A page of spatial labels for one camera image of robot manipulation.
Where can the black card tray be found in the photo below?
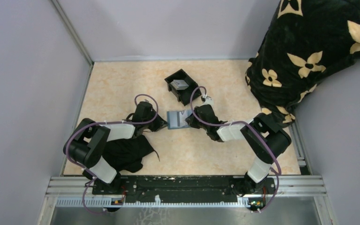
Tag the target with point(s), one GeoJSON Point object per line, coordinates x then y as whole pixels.
{"type": "Point", "coordinates": [183, 96]}

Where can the grey card stack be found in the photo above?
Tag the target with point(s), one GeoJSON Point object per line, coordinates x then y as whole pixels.
{"type": "Point", "coordinates": [179, 84]}

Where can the black cloth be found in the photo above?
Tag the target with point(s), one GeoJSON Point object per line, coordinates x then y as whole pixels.
{"type": "Point", "coordinates": [112, 156]}

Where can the blue card holder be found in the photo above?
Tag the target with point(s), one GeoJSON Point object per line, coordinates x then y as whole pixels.
{"type": "Point", "coordinates": [172, 119]}

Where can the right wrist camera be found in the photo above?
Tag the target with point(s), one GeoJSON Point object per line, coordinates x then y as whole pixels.
{"type": "Point", "coordinates": [206, 100]}

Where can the aluminium frame rail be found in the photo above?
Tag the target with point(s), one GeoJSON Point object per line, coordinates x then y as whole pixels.
{"type": "Point", "coordinates": [76, 191]}

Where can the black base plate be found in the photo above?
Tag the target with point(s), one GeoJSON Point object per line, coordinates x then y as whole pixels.
{"type": "Point", "coordinates": [183, 189]}

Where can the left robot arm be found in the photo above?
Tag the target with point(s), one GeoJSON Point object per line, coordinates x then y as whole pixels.
{"type": "Point", "coordinates": [94, 133]}

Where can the white patterned credit card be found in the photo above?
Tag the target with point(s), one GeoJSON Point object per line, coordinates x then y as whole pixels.
{"type": "Point", "coordinates": [181, 118]}

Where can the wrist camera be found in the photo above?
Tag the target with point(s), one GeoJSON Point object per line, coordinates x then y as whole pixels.
{"type": "Point", "coordinates": [206, 100]}
{"type": "Point", "coordinates": [146, 101]}

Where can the black floral blanket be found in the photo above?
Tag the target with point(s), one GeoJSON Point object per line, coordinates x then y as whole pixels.
{"type": "Point", "coordinates": [307, 41]}

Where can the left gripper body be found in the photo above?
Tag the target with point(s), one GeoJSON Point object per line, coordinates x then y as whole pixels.
{"type": "Point", "coordinates": [156, 124]}

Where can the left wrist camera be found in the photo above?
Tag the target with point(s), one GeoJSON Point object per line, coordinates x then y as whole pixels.
{"type": "Point", "coordinates": [146, 101]}

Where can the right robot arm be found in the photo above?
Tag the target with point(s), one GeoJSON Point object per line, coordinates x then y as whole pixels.
{"type": "Point", "coordinates": [265, 137]}

